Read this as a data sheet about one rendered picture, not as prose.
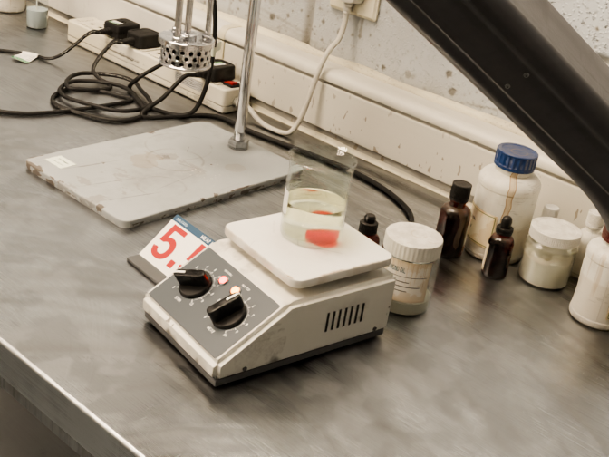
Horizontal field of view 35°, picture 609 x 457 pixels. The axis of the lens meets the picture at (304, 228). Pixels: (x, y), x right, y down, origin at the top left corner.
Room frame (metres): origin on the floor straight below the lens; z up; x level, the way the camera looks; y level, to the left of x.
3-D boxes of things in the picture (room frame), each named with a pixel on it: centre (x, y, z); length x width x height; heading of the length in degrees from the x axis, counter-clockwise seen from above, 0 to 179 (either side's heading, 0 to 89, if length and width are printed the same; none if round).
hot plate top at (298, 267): (0.80, -0.01, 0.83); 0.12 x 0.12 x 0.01; 41
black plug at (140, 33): (1.50, 0.31, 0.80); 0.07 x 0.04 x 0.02; 141
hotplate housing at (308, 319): (0.78, 0.01, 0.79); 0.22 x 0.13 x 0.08; 131
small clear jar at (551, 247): (0.97, -0.28, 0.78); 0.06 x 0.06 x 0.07
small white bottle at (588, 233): (1.00, -0.33, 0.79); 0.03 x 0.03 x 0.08
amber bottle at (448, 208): (1.00, -0.17, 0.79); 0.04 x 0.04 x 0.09
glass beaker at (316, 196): (0.82, -0.01, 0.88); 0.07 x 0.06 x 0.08; 147
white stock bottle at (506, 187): (1.02, -0.22, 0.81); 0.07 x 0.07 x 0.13
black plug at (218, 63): (1.39, 0.18, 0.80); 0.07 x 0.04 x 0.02; 141
